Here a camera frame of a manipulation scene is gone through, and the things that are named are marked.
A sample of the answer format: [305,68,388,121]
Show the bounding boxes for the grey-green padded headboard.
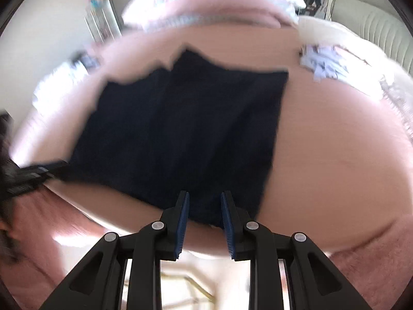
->
[329,0,413,72]

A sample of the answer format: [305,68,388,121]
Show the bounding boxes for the white folded clothes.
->
[300,45,353,82]

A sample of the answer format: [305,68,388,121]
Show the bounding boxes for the round bed with pink sheet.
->
[10,22,413,252]

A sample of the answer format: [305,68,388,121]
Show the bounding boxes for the pink checked printed quilt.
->
[123,0,306,32]

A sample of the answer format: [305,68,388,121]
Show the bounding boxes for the pink fluffy robe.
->
[0,187,413,310]

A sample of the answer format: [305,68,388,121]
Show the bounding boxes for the navy pants with white stripes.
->
[61,48,290,229]

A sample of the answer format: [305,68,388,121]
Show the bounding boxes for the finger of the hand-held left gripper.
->
[19,159,70,183]

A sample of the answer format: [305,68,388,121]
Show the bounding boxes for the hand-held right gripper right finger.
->
[220,190,373,310]

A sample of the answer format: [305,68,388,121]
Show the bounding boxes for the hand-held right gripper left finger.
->
[39,190,190,310]

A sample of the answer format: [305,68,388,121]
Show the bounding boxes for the white storage rack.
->
[84,6,123,43]

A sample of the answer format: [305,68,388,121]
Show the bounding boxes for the white shirt with navy cuffs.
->
[32,61,94,111]

